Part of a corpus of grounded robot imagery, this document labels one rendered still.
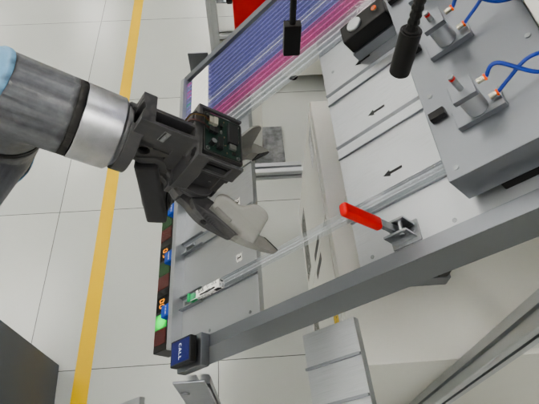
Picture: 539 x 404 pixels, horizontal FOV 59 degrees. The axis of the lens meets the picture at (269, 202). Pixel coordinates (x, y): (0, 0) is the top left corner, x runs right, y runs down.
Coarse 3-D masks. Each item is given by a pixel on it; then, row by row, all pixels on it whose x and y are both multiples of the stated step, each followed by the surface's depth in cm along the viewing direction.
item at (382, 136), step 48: (384, 0) 76; (336, 48) 80; (384, 48) 71; (336, 96) 75; (384, 96) 68; (336, 144) 71; (384, 144) 64; (432, 144) 59; (432, 192) 56; (528, 192) 48; (384, 240) 58
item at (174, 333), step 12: (180, 84) 115; (180, 96) 113; (180, 108) 110; (180, 216) 94; (180, 228) 92; (180, 240) 91; (180, 252) 89; (180, 264) 88; (180, 276) 87; (180, 288) 86; (180, 300) 84; (168, 312) 83; (180, 312) 83; (168, 324) 81; (180, 324) 82; (168, 336) 80; (180, 336) 81; (168, 348) 79
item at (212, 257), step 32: (224, 192) 88; (256, 192) 82; (192, 224) 92; (192, 256) 88; (224, 256) 81; (256, 256) 75; (192, 288) 84; (224, 288) 77; (256, 288) 72; (192, 320) 80; (224, 320) 75
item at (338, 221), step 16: (416, 176) 57; (432, 176) 56; (384, 192) 60; (400, 192) 58; (368, 208) 61; (320, 224) 66; (336, 224) 64; (304, 240) 67; (272, 256) 70; (240, 272) 74
